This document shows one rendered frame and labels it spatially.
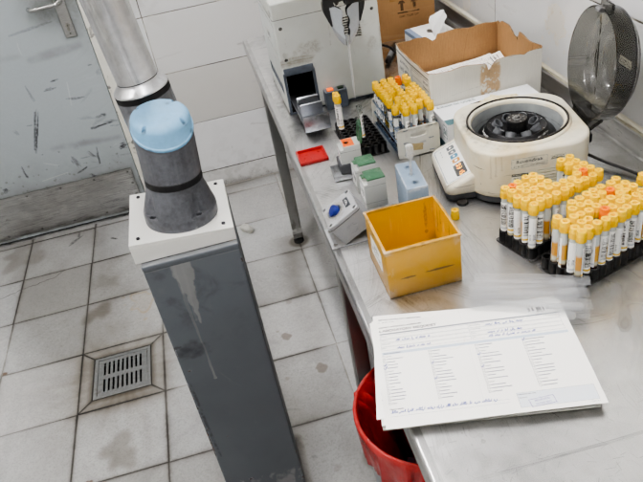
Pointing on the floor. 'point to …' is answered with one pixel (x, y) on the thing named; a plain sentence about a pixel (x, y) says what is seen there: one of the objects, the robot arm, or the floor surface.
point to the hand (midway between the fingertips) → (347, 39)
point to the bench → (315, 177)
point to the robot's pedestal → (227, 360)
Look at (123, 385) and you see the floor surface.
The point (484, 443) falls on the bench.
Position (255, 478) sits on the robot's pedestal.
